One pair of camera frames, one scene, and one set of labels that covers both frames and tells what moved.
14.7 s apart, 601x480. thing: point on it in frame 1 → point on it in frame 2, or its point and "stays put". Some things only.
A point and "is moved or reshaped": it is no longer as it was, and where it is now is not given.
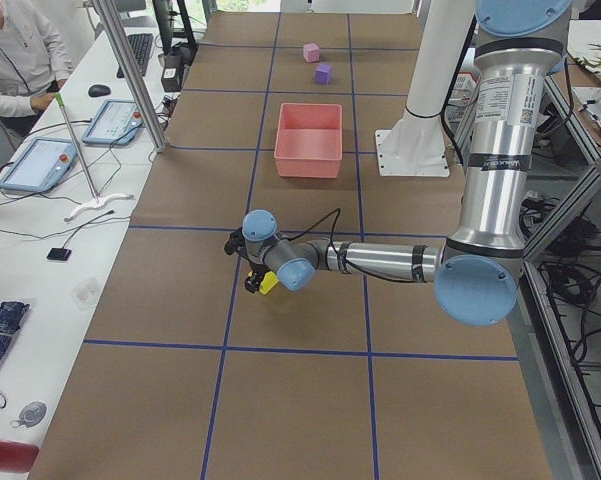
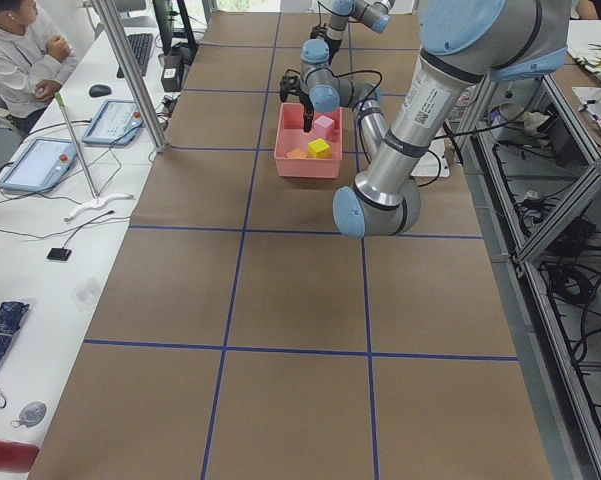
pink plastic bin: (309, 140) stays put
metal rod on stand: (97, 199) stays put
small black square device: (58, 254) stays put
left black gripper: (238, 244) → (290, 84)
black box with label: (171, 73) stays put
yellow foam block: (269, 281) → (319, 149)
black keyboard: (141, 46) stays put
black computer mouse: (99, 90) stays put
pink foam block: (311, 52) is moved or reshaped
